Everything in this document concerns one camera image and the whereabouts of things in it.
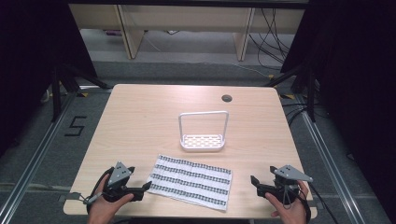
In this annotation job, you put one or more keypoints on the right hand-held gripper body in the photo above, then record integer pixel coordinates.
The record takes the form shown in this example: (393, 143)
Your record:
(285, 183)

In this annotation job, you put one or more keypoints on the black metal stand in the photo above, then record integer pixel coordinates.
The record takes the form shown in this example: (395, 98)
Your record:
(308, 90)
(59, 90)

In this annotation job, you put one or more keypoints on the white striped cloth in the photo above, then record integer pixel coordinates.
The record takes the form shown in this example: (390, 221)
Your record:
(191, 183)

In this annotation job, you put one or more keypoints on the dark curtain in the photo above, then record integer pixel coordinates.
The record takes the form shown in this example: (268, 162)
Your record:
(31, 62)
(358, 77)

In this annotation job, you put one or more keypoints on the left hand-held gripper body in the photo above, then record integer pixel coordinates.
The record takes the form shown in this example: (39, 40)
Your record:
(119, 174)

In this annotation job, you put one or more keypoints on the person's right hand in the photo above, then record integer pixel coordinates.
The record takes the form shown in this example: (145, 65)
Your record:
(291, 210)

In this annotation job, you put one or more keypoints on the person's left hand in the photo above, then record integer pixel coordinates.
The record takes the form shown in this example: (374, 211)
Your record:
(104, 208)

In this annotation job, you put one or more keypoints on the beige wooden desk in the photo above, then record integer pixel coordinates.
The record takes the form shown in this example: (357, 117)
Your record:
(186, 15)

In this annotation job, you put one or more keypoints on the aluminium floor rail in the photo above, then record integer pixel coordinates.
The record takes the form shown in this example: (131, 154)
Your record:
(330, 165)
(37, 152)

